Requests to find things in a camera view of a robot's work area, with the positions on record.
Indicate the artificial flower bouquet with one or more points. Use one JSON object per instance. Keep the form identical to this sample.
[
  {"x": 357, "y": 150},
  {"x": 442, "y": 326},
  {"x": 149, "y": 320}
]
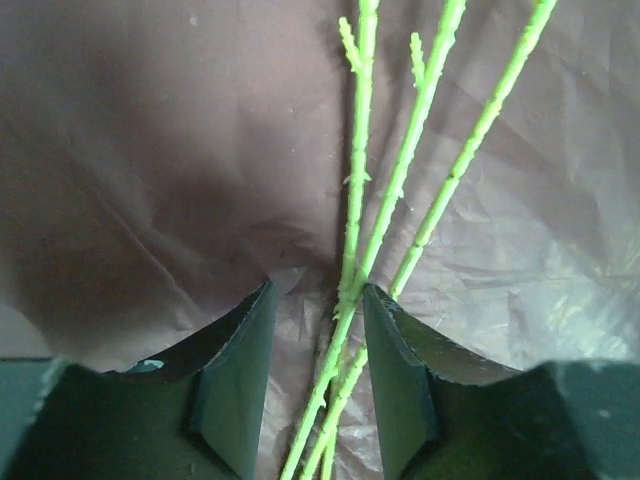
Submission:
[{"x": 313, "y": 449}]

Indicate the red wrapping paper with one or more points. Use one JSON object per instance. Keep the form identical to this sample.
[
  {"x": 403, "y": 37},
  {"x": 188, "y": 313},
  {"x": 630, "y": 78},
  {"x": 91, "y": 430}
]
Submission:
[{"x": 160, "y": 160}]

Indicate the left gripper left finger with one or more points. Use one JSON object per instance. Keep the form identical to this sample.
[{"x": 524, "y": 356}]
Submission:
[{"x": 191, "y": 411}]

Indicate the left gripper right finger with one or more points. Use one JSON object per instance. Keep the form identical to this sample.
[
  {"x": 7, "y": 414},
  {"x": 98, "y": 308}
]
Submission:
[{"x": 446, "y": 412}]

